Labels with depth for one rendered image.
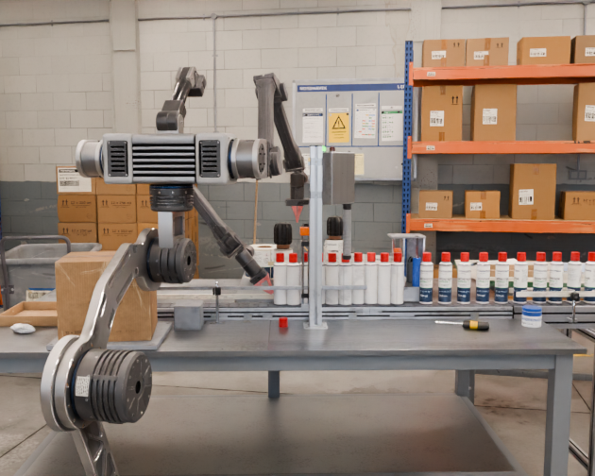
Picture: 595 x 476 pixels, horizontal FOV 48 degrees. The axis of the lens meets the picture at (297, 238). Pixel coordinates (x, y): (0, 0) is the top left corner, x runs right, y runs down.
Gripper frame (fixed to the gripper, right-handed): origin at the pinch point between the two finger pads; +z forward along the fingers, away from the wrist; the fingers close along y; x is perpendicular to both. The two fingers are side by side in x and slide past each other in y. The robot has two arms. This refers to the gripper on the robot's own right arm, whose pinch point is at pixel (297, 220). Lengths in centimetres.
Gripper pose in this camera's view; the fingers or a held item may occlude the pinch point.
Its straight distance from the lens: 277.5
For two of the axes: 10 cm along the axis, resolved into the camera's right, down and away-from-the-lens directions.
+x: 0.2, 1.5, -9.9
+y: -10.0, 0.0, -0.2
